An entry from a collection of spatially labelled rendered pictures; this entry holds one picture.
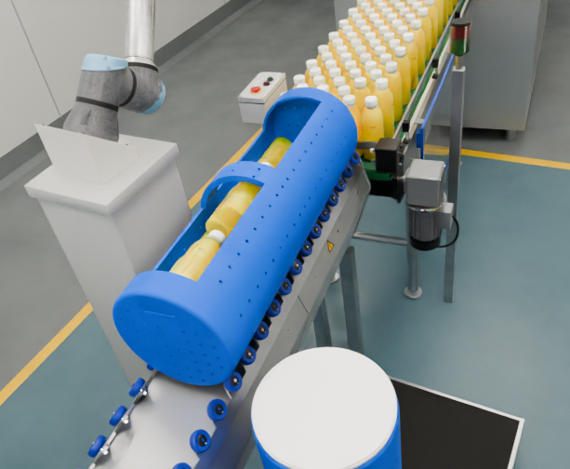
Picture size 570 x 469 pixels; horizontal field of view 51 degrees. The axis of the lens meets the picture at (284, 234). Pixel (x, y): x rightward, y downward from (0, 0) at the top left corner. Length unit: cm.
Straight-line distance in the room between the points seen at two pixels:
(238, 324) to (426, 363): 144
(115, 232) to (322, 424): 85
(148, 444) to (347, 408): 44
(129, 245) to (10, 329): 160
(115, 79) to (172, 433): 95
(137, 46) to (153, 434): 110
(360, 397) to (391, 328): 150
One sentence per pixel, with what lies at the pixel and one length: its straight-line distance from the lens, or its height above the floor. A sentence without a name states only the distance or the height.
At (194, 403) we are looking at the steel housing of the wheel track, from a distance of 137.
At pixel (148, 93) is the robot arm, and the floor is 128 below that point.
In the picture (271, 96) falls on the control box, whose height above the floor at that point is 107.
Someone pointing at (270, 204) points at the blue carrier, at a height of 120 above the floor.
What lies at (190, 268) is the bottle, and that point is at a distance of 125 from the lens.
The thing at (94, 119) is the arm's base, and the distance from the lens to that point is 172.
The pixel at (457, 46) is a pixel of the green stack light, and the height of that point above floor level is 119.
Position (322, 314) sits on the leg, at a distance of 235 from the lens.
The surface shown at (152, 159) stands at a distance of 176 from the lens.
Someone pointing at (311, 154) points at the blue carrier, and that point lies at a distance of 155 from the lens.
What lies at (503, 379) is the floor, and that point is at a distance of 253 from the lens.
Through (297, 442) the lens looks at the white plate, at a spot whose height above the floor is 104.
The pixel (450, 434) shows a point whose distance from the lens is 219.
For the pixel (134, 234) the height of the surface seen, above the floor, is 100.
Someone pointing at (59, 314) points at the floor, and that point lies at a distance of 319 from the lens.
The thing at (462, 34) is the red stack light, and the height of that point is 123.
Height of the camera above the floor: 200
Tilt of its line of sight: 39 degrees down
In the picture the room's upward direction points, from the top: 11 degrees counter-clockwise
